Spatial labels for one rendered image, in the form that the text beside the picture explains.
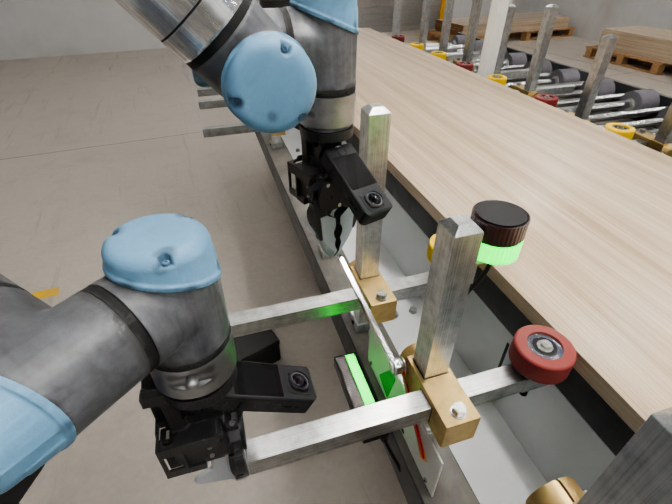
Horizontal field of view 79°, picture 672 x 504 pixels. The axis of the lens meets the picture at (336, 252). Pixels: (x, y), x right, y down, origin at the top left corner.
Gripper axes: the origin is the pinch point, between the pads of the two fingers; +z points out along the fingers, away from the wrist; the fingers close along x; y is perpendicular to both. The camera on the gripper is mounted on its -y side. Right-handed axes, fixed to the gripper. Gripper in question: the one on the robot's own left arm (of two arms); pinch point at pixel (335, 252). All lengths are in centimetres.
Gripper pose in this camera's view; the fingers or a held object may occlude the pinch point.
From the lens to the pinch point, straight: 64.5
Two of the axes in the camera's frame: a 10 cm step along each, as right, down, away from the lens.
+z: 0.0, 8.0, 6.0
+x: -8.0, 3.6, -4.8
